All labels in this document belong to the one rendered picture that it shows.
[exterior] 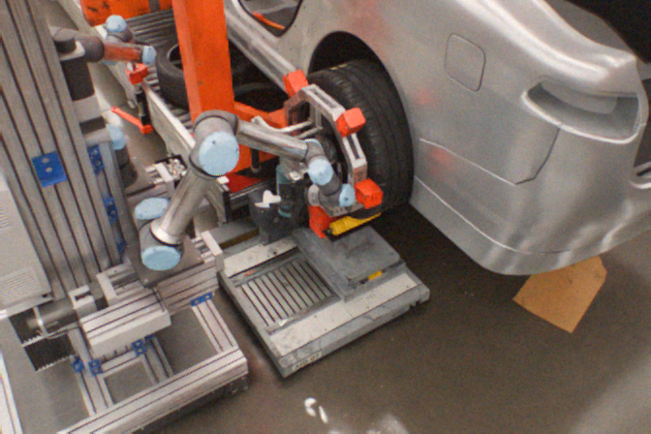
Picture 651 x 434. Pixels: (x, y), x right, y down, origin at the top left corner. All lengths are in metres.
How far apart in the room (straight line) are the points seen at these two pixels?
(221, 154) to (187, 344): 1.19
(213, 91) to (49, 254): 0.98
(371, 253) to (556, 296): 0.95
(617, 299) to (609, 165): 1.57
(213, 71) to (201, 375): 1.27
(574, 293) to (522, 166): 1.51
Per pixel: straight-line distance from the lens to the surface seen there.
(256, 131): 2.00
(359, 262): 3.02
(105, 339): 2.22
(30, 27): 1.90
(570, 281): 3.46
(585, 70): 1.83
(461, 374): 2.97
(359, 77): 2.50
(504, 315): 3.22
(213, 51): 2.70
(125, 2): 4.65
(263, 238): 3.32
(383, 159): 2.39
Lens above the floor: 2.43
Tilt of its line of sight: 40 degrees down
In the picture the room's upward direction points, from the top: straight up
